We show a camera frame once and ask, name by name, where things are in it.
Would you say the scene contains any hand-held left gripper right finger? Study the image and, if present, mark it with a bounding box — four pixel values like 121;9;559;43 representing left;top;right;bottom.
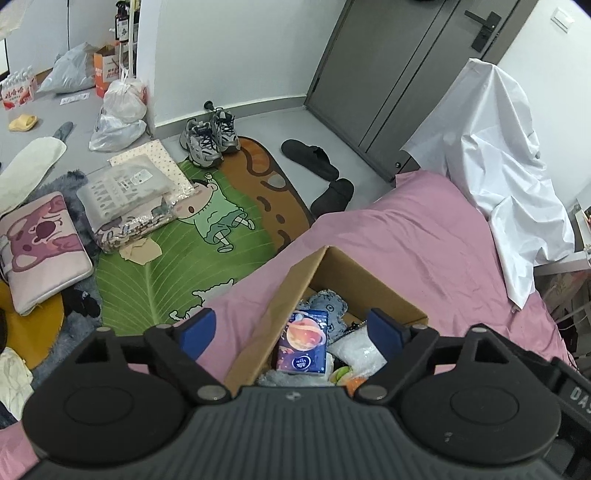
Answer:
353;308;527;407

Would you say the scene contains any brown carton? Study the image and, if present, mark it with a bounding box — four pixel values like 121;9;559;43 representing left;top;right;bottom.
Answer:
538;270;591;315

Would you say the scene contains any grey door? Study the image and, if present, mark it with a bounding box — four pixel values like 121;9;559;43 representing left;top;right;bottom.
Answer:
305;0;539;182

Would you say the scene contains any black slipper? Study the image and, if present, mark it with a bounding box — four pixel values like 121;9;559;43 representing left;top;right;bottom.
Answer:
309;178;356;218
281;138;341;182

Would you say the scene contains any white red-print plastic bag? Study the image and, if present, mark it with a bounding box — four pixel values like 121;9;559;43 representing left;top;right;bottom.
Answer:
102;69;149;123

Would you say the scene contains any black door handle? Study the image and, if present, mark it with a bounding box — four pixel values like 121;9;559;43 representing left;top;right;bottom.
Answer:
464;10;502;52

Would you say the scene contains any white cover sheet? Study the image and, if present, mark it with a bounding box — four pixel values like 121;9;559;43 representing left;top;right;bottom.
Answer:
401;58;576;311

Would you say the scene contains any blue planet-print tissue pack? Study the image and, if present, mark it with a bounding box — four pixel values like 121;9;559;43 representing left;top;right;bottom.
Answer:
276;310;330;374

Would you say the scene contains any water bottle pack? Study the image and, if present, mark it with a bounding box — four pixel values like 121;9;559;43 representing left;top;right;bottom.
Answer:
0;66;38;112

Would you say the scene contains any dotted beige cloth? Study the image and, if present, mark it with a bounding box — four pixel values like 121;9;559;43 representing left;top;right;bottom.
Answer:
109;138;195;200

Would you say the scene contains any patterned fabric package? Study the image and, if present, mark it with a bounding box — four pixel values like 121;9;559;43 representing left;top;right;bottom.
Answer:
95;198;179;254

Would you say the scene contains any yellow slipper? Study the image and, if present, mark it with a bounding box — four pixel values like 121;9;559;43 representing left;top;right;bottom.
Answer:
8;114;40;133

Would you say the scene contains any brown bottle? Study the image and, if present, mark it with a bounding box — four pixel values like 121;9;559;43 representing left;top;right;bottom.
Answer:
115;1;133;45

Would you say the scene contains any orange cardboard box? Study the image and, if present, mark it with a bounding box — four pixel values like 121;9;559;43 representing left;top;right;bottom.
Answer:
93;44;122;99

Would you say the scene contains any beige paper piece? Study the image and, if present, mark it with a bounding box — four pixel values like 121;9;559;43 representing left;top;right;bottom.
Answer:
119;237;163;265

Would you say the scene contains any white desk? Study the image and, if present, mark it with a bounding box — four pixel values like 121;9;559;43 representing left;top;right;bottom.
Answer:
533;249;591;278

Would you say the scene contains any grey fluffy rug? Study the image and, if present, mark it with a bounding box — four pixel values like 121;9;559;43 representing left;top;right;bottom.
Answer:
0;170;110;430

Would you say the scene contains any translucent white plastic bag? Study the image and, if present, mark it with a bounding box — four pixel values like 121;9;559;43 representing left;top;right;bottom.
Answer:
89;113;148;152

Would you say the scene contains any frosted grey package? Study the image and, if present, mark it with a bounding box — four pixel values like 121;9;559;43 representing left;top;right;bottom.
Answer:
76;154;173;232

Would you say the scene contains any pink koala cushion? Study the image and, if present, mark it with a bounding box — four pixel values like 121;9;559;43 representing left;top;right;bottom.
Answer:
0;191;95;316

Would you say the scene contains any grey plastic bag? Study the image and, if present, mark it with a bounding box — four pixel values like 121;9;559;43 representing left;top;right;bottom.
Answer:
37;42;100;93

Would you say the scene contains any pink bed sheet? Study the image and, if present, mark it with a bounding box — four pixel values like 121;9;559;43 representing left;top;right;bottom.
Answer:
0;171;573;480

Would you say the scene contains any clear bubble plastic bag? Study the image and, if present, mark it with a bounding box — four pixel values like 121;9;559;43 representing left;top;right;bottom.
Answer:
329;323;387;377

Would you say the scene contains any black cloth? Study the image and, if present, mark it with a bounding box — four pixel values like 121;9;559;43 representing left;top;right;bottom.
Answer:
64;286;103;320

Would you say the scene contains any brown cardboard box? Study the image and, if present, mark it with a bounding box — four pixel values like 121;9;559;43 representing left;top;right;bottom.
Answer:
224;246;429;398

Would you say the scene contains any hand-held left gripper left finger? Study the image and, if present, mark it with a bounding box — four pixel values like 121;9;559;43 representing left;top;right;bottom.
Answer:
69;308;232;407

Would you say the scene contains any cartoon leaf floor mat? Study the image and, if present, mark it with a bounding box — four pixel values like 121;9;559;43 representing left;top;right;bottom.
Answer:
95;136;311;337

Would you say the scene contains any cream white cloth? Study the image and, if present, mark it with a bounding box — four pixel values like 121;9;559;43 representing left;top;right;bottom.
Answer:
0;346;36;419

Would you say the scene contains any orange green soft toy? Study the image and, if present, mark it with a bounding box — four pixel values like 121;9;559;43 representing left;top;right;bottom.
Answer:
330;364;371;396

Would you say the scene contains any white rack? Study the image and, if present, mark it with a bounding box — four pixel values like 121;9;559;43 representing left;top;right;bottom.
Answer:
113;0;142;80

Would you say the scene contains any white long pad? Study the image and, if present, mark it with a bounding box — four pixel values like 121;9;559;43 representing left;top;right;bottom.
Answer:
0;136;68;216

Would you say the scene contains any yellow round cushion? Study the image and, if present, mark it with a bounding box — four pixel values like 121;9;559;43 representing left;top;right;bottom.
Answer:
0;281;66;371

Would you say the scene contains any grey sneaker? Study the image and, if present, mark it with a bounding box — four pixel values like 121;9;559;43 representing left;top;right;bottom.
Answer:
180;117;225;168
210;107;242;153

